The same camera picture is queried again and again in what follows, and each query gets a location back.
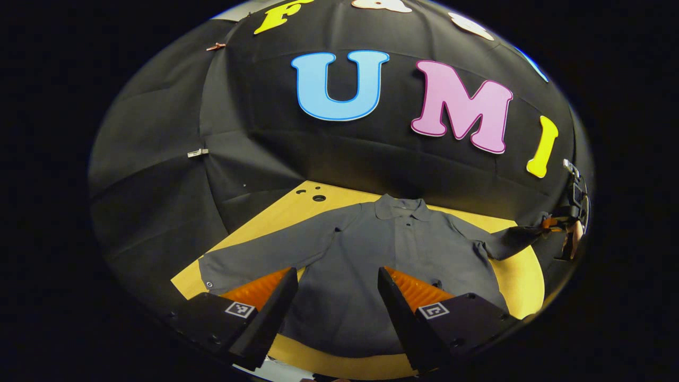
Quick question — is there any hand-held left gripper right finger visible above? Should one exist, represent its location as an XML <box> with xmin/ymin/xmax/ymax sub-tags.
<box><xmin>377</xmin><ymin>265</ymin><xmax>523</xmax><ymax>375</ymax></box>

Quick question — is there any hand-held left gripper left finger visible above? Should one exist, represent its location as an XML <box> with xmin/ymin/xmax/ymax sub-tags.
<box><xmin>169</xmin><ymin>267</ymin><xmax>299</xmax><ymax>372</ymax></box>

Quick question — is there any grey long-sleeved shirt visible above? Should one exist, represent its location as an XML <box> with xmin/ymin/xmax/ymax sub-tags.
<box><xmin>199</xmin><ymin>194</ymin><xmax>555</xmax><ymax>357</ymax></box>

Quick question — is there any black backdrop cloth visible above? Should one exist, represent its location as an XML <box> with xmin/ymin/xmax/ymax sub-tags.
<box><xmin>88</xmin><ymin>0</ymin><xmax>595</xmax><ymax>319</ymax></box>

